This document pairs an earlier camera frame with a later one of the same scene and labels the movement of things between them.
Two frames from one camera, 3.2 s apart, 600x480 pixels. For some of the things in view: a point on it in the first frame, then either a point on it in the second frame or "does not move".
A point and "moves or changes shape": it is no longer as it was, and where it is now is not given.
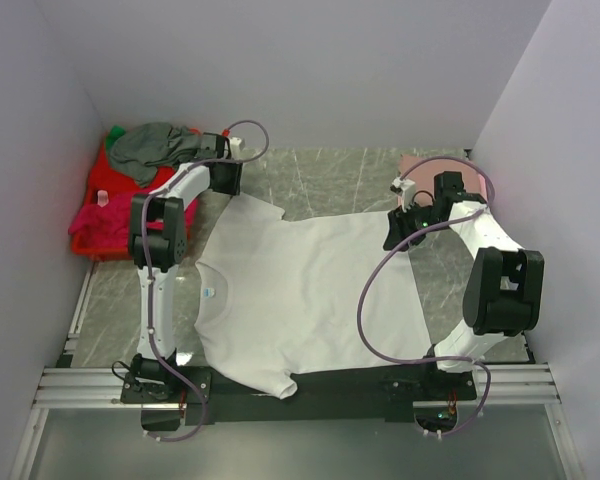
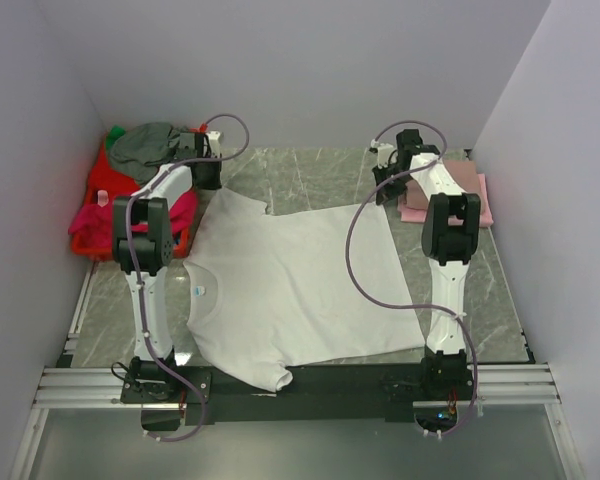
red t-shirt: [110, 179] does not move
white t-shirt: [278, 297] moves or changes shape
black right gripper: [397, 232] → [389, 185]
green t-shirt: [116, 132] does not move
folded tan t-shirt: [424, 170] does not move
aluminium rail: [82, 388] does not move
